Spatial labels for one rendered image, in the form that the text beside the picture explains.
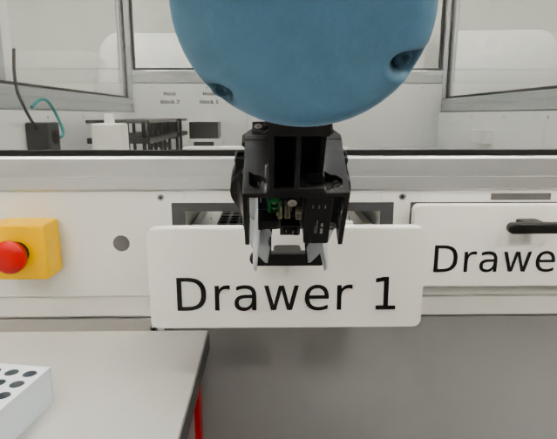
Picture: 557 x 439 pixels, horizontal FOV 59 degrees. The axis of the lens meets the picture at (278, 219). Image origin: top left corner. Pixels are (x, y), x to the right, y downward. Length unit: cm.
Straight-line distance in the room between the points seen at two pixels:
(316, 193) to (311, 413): 51
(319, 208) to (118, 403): 31
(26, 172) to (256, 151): 43
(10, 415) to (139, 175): 32
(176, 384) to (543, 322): 52
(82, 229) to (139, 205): 8
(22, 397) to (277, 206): 31
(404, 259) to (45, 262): 43
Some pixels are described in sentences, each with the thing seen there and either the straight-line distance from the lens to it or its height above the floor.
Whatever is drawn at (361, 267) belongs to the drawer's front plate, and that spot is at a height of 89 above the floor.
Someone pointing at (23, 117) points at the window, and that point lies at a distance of 73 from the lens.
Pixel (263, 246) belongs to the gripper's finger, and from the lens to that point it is 45.
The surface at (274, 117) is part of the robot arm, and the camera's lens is 15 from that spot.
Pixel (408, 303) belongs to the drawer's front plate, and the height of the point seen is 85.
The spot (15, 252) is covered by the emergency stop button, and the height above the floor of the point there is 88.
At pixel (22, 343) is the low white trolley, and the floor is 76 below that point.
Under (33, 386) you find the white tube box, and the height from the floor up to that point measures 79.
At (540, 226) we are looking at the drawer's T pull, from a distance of 69.
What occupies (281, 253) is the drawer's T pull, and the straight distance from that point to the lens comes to 48.
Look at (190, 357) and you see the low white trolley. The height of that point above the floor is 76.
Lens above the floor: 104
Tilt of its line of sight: 12 degrees down
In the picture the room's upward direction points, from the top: straight up
